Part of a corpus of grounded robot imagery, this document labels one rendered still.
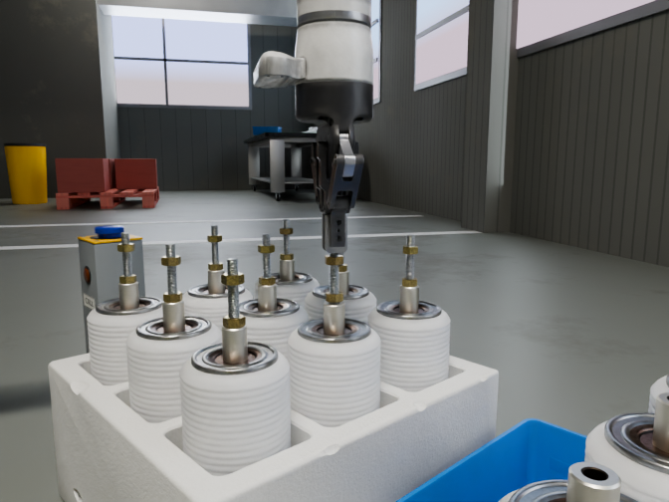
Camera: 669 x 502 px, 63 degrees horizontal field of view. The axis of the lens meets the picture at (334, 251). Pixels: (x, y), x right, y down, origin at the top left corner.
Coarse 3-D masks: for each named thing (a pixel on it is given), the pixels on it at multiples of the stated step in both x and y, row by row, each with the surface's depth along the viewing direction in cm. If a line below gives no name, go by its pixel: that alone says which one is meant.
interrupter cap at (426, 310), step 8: (384, 304) 66; (392, 304) 66; (424, 304) 65; (432, 304) 65; (384, 312) 62; (392, 312) 62; (400, 312) 63; (424, 312) 62; (432, 312) 62; (440, 312) 62
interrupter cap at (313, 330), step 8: (312, 320) 59; (320, 320) 59; (344, 320) 59; (352, 320) 59; (304, 328) 56; (312, 328) 56; (320, 328) 57; (344, 328) 57; (352, 328) 56; (360, 328) 56; (368, 328) 56; (304, 336) 54; (312, 336) 53; (320, 336) 54; (328, 336) 53; (336, 336) 53; (344, 336) 53; (352, 336) 54; (360, 336) 53
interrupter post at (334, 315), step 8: (328, 304) 55; (336, 304) 55; (344, 304) 55; (328, 312) 55; (336, 312) 55; (344, 312) 56; (328, 320) 55; (336, 320) 55; (328, 328) 55; (336, 328) 55
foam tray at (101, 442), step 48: (96, 384) 60; (384, 384) 60; (480, 384) 62; (96, 432) 55; (144, 432) 49; (336, 432) 49; (384, 432) 51; (432, 432) 57; (480, 432) 63; (96, 480) 57; (144, 480) 46; (192, 480) 42; (240, 480) 42; (288, 480) 44; (336, 480) 48; (384, 480) 52
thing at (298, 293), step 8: (312, 280) 80; (256, 288) 79; (280, 288) 77; (288, 288) 77; (296, 288) 77; (304, 288) 77; (312, 288) 78; (256, 296) 79; (280, 296) 76; (288, 296) 76; (296, 296) 77; (304, 296) 77; (304, 304) 78
